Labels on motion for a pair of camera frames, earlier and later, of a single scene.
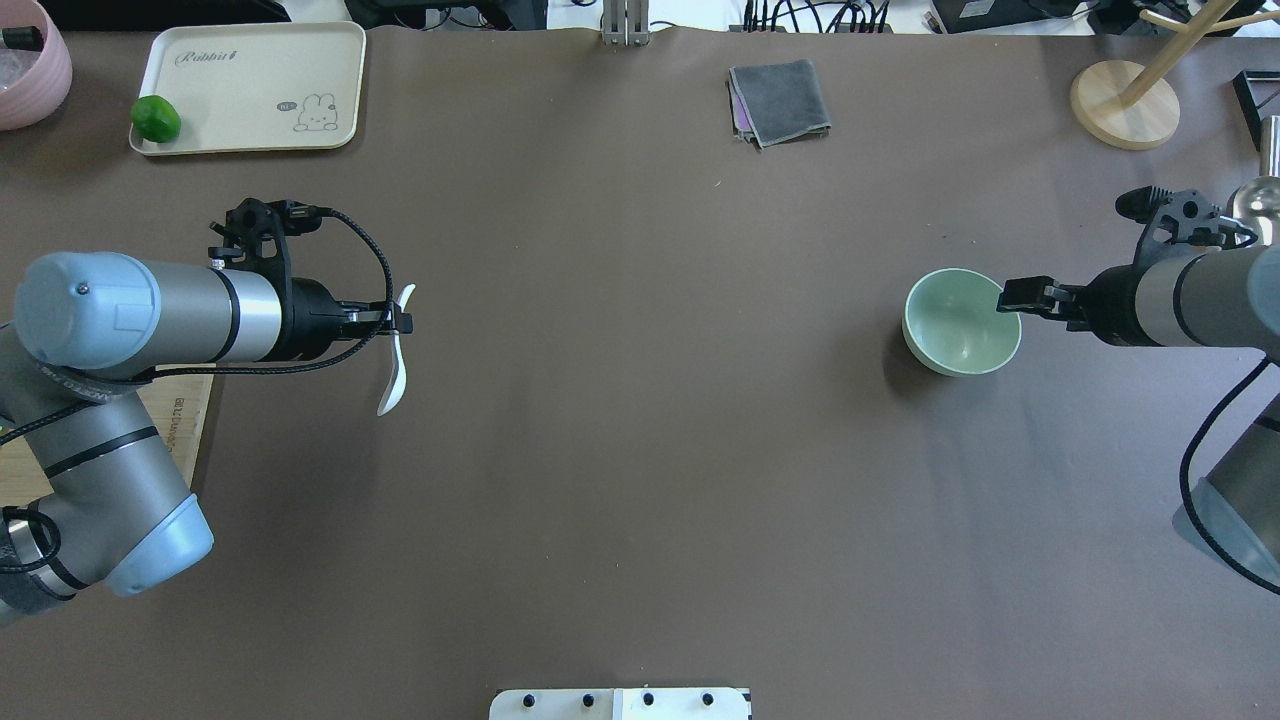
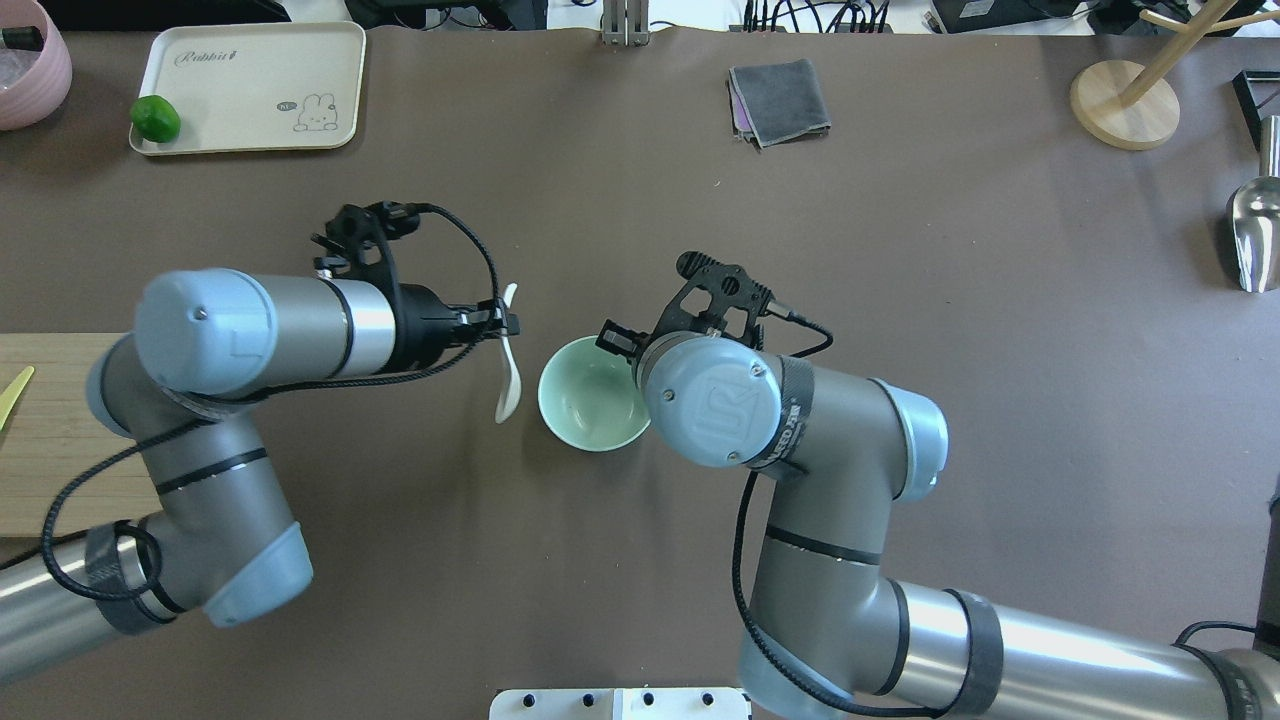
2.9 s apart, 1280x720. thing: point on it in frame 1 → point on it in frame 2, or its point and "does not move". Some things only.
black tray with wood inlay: (1258, 94) does not move
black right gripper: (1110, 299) → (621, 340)
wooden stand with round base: (1134, 108) does not move
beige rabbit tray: (256, 85) does not move
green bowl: (951, 325) → (591, 398)
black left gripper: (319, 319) → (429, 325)
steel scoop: (1257, 203) does not move
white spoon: (398, 388) → (511, 386)
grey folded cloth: (777, 102) does not move
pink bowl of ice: (32, 82) does not move
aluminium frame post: (625, 22) does not move
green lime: (155, 118) does not move
